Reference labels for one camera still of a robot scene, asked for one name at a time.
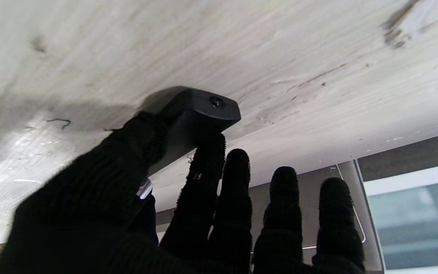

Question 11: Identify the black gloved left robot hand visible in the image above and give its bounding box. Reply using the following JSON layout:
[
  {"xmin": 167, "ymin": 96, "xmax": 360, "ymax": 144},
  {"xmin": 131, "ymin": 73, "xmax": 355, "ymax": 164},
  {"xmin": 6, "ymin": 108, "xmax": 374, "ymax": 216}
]
[{"xmin": 0, "ymin": 112, "xmax": 366, "ymax": 274}]

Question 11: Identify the black remote control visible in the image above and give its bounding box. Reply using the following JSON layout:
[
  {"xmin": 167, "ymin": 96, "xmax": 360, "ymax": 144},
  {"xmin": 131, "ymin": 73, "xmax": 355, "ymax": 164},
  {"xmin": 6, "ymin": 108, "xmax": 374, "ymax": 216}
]
[{"xmin": 141, "ymin": 87, "xmax": 241, "ymax": 176}]

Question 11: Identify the long dark low ledge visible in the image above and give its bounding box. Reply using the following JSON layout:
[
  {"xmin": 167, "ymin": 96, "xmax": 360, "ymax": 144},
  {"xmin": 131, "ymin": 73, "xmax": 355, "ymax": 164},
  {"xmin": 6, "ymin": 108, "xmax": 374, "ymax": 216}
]
[{"xmin": 358, "ymin": 129, "xmax": 438, "ymax": 182}]

